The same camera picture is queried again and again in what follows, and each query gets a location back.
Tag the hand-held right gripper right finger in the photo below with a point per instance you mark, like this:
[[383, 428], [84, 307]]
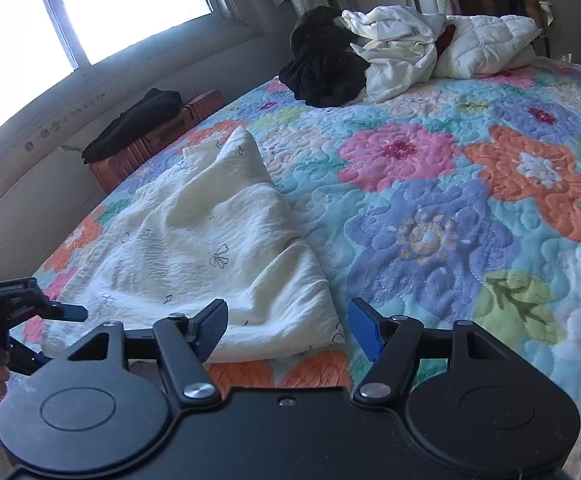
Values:
[[365, 327]]

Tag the crumpled white garment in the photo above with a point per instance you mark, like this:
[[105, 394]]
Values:
[[395, 55]]

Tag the black cloth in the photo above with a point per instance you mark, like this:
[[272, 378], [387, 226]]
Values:
[[135, 120]]

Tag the black fuzzy garment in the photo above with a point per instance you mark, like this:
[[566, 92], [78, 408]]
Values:
[[320, 70]]

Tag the white bow-print nightdress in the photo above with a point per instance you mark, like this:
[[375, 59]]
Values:
[[195, 235]]

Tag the window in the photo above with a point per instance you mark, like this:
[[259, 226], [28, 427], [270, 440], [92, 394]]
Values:
[[135, 0]]

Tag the orange suitcase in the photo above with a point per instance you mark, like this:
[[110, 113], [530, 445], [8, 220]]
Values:
[[135, 157]]

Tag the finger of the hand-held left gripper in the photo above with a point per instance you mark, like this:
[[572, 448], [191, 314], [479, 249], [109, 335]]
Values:
[[65, 312], [28, 357]]

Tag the floral quilted bedspread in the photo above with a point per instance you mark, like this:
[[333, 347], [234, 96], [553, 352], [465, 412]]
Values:
[[420, 185]]

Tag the white quilted jacket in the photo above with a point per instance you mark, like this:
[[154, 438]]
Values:
[[485, 42]]

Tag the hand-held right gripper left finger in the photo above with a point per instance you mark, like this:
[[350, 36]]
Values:
[[213, 327]]

